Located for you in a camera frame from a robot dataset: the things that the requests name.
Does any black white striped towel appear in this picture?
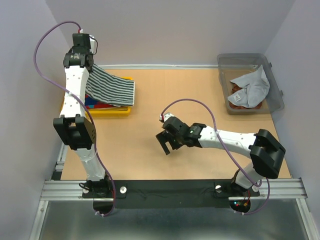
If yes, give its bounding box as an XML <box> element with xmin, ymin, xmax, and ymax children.
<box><xmin>85</xmin><ymin>64</ymin><xmax>136</xmax><ymax>107</ymax></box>

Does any turquoise red patterned towel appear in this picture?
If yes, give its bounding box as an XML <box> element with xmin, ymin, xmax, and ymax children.
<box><xmin>84</xmin><ymin>94</ymin><xmax>122</xmax><ymax>110</ymax></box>

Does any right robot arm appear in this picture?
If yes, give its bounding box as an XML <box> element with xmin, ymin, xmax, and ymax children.
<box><xmin>156</xmin><ymin>113</ymin><xmax>286</xmax><ymax>195</ymax></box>

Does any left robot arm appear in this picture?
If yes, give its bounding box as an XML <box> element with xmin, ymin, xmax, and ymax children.
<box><xmin>53</xmin><ymin>33</ymin><xmax>114</xmax><ymax>198</ymax></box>

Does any yellow plastic tray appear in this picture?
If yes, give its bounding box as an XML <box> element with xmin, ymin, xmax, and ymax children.
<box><xmin>59</xmin><ymin>74</ymin><xmax>133</xmax><ymax>118</ymax></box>

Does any brown cloth in bin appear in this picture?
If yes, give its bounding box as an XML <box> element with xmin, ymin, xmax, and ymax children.
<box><xmin>229</xmin><ymin>83</ymin><xmax>263</xmax><ymax>110</ymax></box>

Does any grey plastic bin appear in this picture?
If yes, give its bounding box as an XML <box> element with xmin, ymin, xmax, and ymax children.
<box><xmin>217</xmin><ymin>53</ymin><xmax>284</xmax><ymax>115</ymax></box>

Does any light grey cloth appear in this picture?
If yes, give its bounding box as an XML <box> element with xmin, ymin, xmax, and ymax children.
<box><xmin>227</xmin><ymin>65</ymin><xmax>271</xmax><ymax>109</ymax></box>

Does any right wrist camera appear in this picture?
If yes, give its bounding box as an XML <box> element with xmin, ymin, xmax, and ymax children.
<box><xmin>159</xmin><ymin>112</ymin><xmax>174</xmax><ymax>123</ymax></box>

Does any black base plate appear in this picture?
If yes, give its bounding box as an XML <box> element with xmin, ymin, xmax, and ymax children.
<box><xmin>79</xmin><ymin>179</ymin><xmax>260</xmax><ymax>209</ymax></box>

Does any aluminium frame rail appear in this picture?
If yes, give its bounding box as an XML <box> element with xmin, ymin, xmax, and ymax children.
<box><xmin>40</xmin><ymin>178</ymin><xmax>308</xmax><ymax>201</ymax></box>

